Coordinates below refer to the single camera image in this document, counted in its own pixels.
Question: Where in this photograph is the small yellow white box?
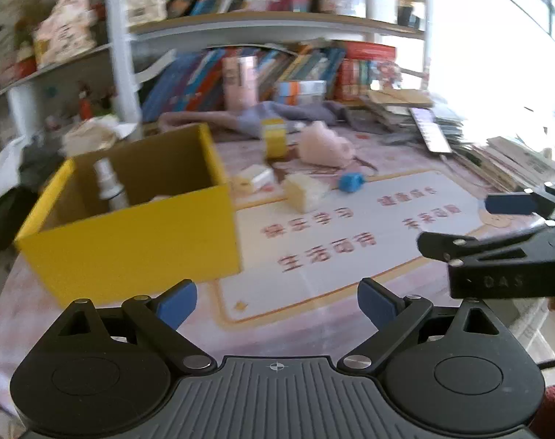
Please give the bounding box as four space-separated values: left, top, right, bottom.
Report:
232 165 275 195

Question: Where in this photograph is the pink checkered printed desk mat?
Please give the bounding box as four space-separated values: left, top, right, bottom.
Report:
0 132 539 421

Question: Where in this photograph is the pink white ornament figure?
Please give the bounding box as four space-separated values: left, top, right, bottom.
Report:
33 0 97 67

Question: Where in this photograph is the white spray bottle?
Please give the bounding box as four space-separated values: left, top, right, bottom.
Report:
93 159 131 213

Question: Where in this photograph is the small blue plastic toy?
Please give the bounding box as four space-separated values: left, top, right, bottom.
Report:
339 173 366 194

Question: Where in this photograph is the pink rounded box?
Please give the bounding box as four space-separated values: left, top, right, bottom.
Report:
221 55 260 110

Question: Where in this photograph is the red boxed book set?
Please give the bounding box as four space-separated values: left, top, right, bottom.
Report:
337 41 397 104

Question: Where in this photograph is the red bottle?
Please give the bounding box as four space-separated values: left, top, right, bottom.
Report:
78 87 93 122

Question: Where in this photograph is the cream sponge block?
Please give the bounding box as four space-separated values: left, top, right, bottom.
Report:
283 174 330 213

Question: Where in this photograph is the white shelf unit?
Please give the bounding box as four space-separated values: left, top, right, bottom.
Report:
0 0 429 138

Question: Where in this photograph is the white plastic bag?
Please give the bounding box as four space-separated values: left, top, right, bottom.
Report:
64 116 141 156

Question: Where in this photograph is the orange blue white carton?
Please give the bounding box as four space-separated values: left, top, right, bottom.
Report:
275 93 326 106
277 81 327 95

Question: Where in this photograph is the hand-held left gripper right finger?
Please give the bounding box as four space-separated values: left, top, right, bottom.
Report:
337 277 511 374

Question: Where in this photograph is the dark cloth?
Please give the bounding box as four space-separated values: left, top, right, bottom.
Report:
0 146 72 257

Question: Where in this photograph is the yellow cardboard box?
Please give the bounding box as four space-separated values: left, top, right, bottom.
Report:
14 123 244 307

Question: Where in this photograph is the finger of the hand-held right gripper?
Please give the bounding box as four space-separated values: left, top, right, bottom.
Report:
417 222 555 267
485 183 555 221

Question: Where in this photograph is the row of leaning books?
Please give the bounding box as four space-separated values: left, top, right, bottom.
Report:
142 43 351 122

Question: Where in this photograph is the window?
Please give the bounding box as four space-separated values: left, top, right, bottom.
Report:
428 0 555 101

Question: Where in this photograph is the yellow tape roll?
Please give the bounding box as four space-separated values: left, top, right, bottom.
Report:
261 118 288 160

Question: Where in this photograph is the purple and mauve cloth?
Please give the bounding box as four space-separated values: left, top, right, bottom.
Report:
158 101 388 140

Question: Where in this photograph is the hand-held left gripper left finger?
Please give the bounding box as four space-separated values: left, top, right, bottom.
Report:
42 278 218 374

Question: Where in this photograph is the white patterned basket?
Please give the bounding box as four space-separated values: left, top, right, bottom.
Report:
126 0 168 26

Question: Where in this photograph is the stack of notebooks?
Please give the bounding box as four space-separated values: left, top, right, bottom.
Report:
364 89 465 154

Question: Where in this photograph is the pink soft toy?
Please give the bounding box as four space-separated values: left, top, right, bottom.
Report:
297 121 357 168

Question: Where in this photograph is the stack of papers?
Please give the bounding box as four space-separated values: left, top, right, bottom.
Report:
455 135 555 193

